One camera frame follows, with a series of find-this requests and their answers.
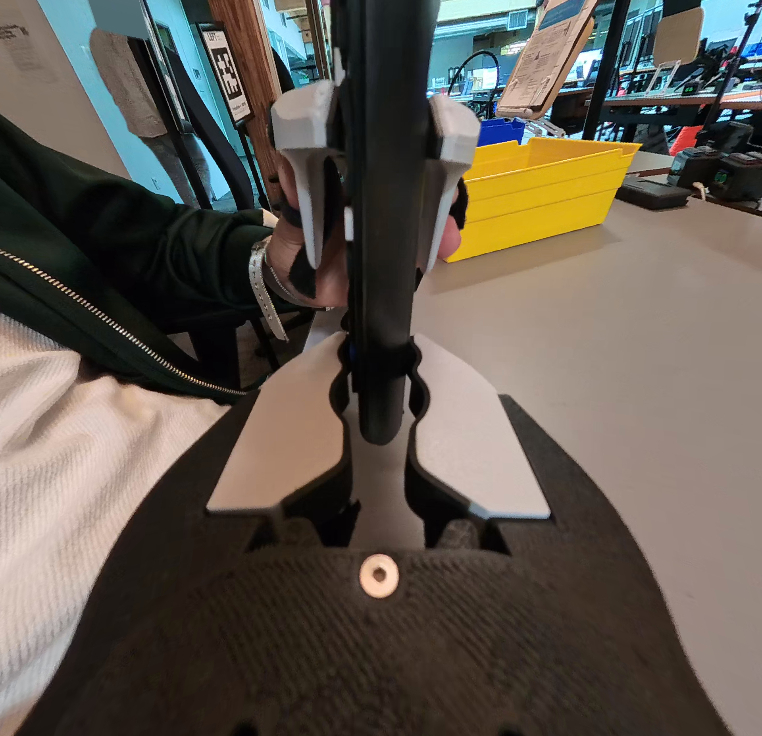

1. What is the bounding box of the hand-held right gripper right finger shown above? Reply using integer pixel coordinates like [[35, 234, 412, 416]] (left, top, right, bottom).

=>
[[405, 333, 551, 546]]

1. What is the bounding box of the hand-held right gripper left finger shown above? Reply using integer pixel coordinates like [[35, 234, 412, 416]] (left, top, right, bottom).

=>
[[207, 333, 353, 546]]

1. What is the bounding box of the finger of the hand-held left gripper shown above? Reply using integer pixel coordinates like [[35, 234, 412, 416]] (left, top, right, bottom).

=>
[[423, 93, 482, 275], [271, 81, 343, 270]]

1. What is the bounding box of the black remote control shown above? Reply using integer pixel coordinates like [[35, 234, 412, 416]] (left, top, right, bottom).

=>
[[329, 0, 444, 445]]

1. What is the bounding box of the yellow plastic bin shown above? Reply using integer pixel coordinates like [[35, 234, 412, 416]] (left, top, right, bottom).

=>
[[443, 137, 643, 264]]

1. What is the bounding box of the person's left forearm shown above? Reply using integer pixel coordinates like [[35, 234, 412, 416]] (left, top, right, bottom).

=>
[[0, 114, 277, 332]]

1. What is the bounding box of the grey desk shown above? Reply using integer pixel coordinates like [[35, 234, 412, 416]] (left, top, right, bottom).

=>
[[304, 149, 762, 736]]

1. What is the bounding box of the person's left hand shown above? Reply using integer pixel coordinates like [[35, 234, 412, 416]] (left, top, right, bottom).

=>
[[264, 157, 464, 311]]

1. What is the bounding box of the blue plastic bin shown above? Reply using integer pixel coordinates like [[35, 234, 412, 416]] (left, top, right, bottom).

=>
[[476, 117, 526, 147]]

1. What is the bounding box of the black round hoop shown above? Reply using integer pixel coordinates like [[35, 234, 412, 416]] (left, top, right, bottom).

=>
[[446, 50, 501, 102]]

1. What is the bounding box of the wooden pillar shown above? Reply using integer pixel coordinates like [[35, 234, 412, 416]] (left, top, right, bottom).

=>
[[199, 0, 283, 210]]

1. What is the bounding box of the framed marker sign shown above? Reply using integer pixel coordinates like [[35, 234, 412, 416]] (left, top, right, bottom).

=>
[[196, 23, 254, 129]]

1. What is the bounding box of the white wristband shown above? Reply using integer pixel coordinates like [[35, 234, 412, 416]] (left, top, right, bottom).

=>
[[249, 239, 289, 343]]

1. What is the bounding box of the cardboard panel on stand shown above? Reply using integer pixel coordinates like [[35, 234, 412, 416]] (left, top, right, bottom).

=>
[[497, 0, 617, 120]]

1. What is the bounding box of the black vertical pole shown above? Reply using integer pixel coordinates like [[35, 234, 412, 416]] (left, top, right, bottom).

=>
[[582, 0, 638, 141]]

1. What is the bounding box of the black flat device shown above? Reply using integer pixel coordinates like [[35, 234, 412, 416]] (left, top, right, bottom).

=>
[[616, 179, 691, 211]]

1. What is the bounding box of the person's torso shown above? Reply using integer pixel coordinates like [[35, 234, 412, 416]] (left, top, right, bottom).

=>
[[0, 248, 263, 736]]

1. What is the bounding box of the long wooden workbench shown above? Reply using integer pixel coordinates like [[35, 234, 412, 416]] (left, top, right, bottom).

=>
[[550, 87, 762, 144]]

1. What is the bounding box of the small cardboard covered tablet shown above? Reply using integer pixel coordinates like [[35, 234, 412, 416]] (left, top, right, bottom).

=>
[[646, 6, 705, 94]]

